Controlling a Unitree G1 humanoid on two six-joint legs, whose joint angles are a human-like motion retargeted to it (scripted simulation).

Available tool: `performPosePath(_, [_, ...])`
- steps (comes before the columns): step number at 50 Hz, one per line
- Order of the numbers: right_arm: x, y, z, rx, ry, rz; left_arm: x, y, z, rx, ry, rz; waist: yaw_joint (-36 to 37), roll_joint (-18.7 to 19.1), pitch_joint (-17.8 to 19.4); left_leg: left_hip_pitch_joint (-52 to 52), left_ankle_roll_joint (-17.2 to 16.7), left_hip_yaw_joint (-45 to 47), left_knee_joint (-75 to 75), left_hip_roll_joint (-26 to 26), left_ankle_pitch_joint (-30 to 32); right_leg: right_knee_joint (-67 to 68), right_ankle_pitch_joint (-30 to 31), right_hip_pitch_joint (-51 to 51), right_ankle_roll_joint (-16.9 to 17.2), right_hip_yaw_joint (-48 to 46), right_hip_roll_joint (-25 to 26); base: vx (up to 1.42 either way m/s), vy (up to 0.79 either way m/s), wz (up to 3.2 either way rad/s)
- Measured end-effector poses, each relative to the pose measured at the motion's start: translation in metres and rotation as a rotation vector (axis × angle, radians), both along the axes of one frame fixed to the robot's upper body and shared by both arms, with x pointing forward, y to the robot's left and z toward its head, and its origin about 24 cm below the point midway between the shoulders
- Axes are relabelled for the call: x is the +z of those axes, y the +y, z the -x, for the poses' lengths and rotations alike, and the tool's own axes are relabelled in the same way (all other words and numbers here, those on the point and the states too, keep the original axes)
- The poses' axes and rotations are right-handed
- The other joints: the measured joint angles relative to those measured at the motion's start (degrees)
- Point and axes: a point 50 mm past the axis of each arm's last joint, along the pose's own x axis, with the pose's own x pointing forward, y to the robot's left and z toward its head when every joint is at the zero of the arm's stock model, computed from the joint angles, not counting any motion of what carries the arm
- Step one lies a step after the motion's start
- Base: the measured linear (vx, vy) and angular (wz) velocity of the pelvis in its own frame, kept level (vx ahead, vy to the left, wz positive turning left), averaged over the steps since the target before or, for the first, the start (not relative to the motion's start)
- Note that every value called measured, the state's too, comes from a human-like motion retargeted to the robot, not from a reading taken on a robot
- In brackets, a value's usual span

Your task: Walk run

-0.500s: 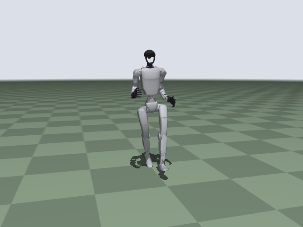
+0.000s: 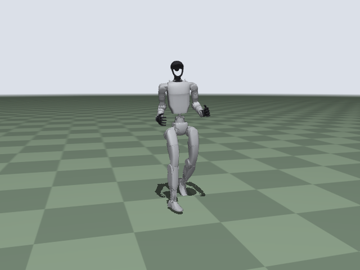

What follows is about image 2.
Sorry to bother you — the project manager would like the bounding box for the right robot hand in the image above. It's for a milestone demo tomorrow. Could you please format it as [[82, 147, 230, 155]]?
[[156, 113, 166, 126]]

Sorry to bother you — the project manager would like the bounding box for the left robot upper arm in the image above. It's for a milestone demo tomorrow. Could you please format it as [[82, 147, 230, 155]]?
[[189, 82, 200, 110]]

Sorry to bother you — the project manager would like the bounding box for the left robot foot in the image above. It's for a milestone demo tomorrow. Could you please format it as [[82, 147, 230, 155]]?
[[178, 178, 187, 196]]

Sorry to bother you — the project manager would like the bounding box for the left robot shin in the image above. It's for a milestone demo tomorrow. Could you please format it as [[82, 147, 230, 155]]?
[[181, 165, 196, 186]]

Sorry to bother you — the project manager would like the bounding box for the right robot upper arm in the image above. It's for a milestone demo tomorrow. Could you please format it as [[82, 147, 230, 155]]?
[[159, 83, 168, 110]]

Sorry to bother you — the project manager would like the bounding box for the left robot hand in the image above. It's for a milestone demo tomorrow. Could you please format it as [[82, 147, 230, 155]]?
[[202, 105, 210, 117]]

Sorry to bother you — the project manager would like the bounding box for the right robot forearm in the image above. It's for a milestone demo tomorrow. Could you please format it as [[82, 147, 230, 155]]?
[[155, 105, 165, 120]]

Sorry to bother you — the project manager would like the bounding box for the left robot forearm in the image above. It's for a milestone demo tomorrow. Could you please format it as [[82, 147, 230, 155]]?
[[195, 103, 203, 117]]

